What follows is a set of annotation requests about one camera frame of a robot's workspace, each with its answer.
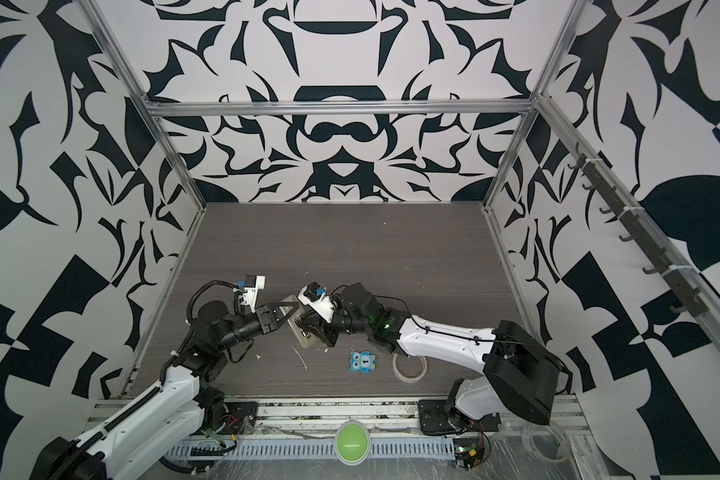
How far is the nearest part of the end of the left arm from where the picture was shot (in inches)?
27.0

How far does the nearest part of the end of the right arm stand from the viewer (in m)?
0.61

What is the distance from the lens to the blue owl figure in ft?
2.71

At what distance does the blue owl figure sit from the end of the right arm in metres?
0.18
